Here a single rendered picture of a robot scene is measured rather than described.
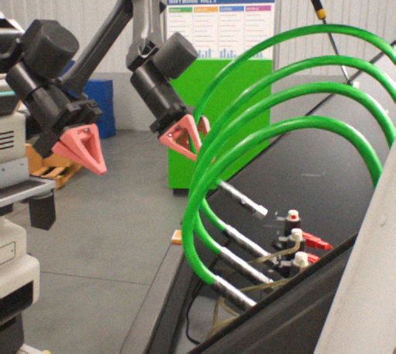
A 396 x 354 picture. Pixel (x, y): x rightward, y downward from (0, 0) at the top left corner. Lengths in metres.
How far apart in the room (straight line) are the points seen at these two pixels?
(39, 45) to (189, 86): 3.37
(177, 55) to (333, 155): 0.49
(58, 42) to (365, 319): 0.51
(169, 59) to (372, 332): 0.55
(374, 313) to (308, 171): 0.76
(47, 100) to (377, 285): 0.51
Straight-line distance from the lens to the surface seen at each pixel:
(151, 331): 0.75
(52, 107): 0.67
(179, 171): 4.14
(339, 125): 0.48
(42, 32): 0.66
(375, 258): 0.35
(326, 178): 1.08
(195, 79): 3.97
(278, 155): 1.05
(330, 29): 0.71
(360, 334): 0.35
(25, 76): 0.69
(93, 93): 7.00
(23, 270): 1.33
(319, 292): 0.43
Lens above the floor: 1.39
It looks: 14 degrees down
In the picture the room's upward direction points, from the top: straight up
